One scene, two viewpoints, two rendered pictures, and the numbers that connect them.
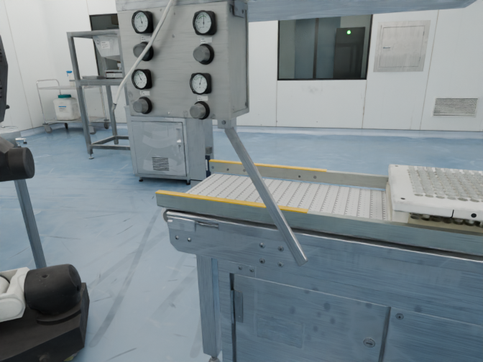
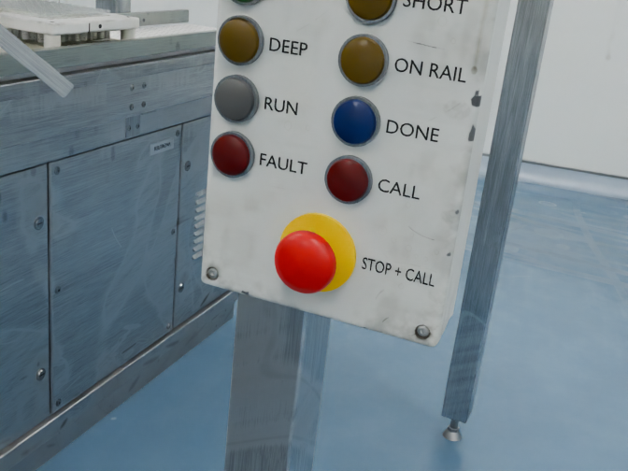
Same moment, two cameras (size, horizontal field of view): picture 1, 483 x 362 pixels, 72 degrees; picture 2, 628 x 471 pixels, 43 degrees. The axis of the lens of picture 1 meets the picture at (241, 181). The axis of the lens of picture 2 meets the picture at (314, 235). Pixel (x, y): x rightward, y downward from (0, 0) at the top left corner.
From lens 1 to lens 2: 1.06 m
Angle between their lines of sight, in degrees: 84
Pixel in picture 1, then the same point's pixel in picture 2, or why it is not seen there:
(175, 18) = not seen: outside the picture
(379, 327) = (44, 196)
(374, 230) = (53, 59)
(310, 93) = not seen: outside the picture
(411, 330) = (66, 182)
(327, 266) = (19, 122)
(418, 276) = (84, 101)
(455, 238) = (101, 49)
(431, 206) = (77, 23)
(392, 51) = not seen: outside the picture
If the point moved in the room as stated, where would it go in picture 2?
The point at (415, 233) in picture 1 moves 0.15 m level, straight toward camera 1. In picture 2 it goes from (79, 52) to (147, 68)
